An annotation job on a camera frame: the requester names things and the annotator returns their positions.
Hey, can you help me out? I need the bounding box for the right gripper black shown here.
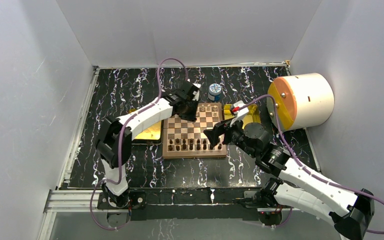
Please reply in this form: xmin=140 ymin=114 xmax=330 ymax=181
xmin=203 ymin=114 xmax=258 ymax=159

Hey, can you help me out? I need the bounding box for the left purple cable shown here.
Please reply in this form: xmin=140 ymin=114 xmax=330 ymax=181
xmin=89 ymin=58 xmax=190 ymax=231

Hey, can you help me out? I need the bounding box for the right gold tin tray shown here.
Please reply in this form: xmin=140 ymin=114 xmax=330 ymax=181
xmin=223 ymin=104 xmax=262 ymax=129

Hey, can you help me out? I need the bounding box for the purple cable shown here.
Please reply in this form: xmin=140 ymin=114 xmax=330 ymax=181
xmin=236 ymin=94 xmax=384 ymax=235
xmin=89 ymin=58 xmax=190 ymax=231

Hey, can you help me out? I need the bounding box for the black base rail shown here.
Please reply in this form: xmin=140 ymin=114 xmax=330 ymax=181
xmin=96 ymin=187 xmax=292 ymax=228

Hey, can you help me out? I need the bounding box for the gold tin tray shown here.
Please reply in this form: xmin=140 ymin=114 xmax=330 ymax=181
xmin=223 ymin=104 xmax=262 ymax=129
xmin=132 ymin=121 xmax=164 ymax=145

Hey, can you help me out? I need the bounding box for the blue white small jar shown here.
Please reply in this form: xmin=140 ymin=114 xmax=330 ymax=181
xmin=207 ymin=83 xmax=222 ymax=102

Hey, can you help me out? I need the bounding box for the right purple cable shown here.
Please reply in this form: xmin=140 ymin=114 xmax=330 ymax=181
xmin=236 ymin=94 xmax=384 ymax=235

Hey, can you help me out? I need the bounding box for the left gold tin tray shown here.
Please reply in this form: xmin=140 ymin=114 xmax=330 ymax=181
xmin=132 ymin=121 xmax=164 ymax=145

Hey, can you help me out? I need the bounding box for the white cylinder orange lid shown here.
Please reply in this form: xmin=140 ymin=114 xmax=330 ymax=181
xmin=266 ymin=73 xmax=335 ymax=132

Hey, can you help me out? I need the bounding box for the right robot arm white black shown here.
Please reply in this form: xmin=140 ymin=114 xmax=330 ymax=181
xmin=203 ymin=101 xmax=374 ymax=240

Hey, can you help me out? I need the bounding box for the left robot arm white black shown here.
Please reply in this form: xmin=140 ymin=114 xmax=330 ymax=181
xmin=95 ymin=80 xmax=201 ymax=208

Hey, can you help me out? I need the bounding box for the wooden chess board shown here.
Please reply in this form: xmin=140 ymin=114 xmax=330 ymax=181
xmin=162 ymin=102 xmax=227 ymax=159

